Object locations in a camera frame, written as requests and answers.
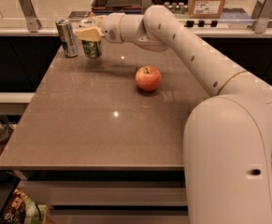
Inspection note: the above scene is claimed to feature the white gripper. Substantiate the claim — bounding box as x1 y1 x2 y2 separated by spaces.
74 13 124 44

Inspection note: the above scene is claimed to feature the green LaCroix can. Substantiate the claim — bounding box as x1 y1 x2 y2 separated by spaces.
79 18 104 60

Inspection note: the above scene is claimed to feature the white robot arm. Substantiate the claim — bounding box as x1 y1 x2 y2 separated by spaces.
74 6 272 224

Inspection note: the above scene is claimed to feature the silver blue Red Bull can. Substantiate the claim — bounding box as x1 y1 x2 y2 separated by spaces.
55 18 78 58

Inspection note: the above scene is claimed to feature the red apple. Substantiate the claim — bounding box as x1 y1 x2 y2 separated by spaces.
136 65 162 91

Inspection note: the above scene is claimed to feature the brown cardboard box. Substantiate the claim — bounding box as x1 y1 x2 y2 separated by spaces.
188 0 225 19

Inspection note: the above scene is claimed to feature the snack bag on floor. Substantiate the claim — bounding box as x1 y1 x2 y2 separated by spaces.
0 189 47 224

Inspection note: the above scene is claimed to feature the left metal glass bracket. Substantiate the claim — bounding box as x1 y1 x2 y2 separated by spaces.
18 0 42 33

